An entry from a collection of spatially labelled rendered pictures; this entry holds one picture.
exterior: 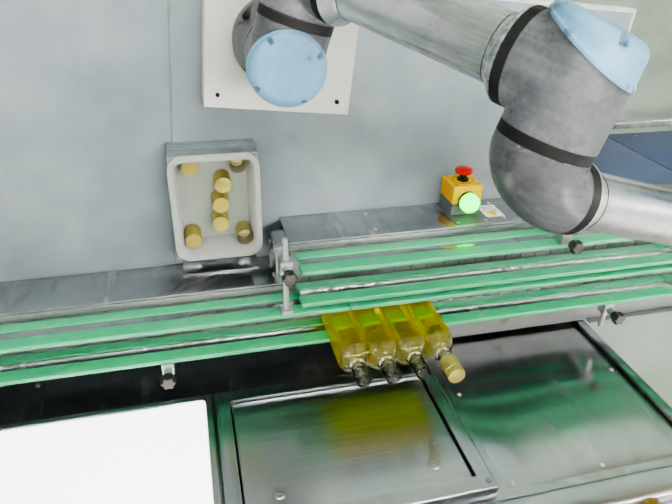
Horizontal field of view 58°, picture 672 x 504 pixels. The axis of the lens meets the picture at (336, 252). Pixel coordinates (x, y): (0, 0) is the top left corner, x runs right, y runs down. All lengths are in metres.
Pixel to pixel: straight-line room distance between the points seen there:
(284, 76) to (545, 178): 0.41
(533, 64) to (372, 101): 0.64
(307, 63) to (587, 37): 0.40
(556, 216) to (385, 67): 0.64
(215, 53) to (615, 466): 1.06
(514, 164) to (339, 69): 0.54
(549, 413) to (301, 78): 0.86
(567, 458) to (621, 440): 0.13
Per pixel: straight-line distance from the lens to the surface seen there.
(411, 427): 1.23
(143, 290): 1.29
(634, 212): 0.83
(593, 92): 0.68
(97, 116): 1.24
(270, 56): 0.90
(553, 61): 0.68
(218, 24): 1.12
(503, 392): 1.40
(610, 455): 1.34
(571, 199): 0.73
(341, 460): 1.16
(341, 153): 1.30
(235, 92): 1.15
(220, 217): 1.25
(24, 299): 1.34
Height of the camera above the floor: 1.93
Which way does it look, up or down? 57 degrees down
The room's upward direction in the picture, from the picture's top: 154 degrees clockwise
